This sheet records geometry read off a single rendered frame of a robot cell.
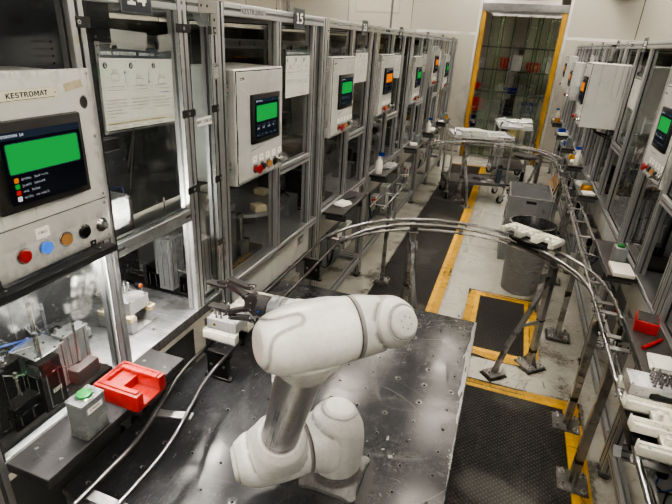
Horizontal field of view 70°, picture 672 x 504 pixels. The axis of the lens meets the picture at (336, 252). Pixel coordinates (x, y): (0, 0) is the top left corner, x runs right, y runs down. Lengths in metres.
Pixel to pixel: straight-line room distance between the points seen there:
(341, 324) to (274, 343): 0.13
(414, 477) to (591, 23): 8.56
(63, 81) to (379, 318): 0.94
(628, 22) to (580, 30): 0.68
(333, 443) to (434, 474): 0.40
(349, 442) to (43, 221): 0.99
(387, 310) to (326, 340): 0.13
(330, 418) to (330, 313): 0.59
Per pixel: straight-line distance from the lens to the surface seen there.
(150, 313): 1.96
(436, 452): 1.79
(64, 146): 1.36
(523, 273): 4.33
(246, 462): 1.42
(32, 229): 1.36
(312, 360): 0.91
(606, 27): 9.55
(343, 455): 1.50
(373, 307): 0.95
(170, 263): 2.09
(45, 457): 1.54
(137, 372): 1.65
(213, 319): 1.92
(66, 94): 1.39
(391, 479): 1.68
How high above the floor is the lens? 1.93
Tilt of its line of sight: 24 degrees down
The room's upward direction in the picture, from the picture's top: 3 degrees clockwise
